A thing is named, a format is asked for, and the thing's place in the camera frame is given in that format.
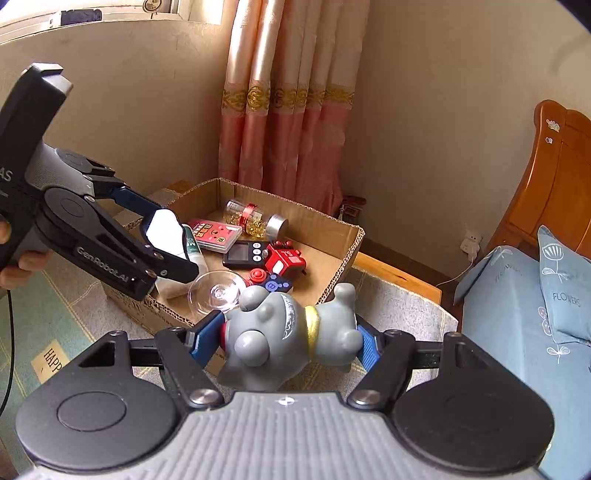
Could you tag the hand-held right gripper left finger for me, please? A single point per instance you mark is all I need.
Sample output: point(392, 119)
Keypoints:
point(207, 339)

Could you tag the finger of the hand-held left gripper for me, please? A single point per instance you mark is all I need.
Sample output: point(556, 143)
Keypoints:
point(134, 198)
point(171, 265)

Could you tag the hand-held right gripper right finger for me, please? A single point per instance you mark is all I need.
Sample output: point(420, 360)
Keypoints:
point(367, 350)

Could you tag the white cotton swab box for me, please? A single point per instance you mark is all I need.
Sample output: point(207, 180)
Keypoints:
point(166, 230)

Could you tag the red card box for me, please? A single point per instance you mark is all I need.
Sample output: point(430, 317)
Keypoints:
point(214, 235)

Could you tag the black timer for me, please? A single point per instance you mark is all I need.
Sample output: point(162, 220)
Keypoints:
point(244, 254)

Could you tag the grey toy dog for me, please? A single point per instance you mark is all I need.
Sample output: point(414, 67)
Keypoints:
point(286, 332)

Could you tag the brown cardboard box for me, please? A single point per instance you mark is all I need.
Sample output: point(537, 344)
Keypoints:
point(323, 267)

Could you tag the red toy train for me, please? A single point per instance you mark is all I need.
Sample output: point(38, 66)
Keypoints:
point(284, 261)

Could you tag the person's left hand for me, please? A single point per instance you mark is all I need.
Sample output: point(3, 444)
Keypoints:
point(25, 270)

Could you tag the checked printed blanket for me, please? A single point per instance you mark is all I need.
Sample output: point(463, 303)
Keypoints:
point(415, 314)

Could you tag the red and blue toy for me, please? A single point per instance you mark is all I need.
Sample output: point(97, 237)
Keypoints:
point(270, 281)

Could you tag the clear bottle of gold capsules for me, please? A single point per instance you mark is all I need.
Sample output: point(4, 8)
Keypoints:
point(254, 219)

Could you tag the blue bed sheet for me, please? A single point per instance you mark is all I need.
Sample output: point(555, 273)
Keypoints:
point(521, 378)

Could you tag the pink curtain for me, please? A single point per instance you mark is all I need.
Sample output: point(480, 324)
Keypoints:
point(286, 115)

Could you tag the wooden headboard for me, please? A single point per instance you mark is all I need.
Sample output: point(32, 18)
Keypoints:
point(554, 194)

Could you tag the window frame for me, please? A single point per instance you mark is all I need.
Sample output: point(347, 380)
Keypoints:
point(115, 16)

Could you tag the white wall socket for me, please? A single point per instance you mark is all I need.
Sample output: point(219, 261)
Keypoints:
point(472, 242)

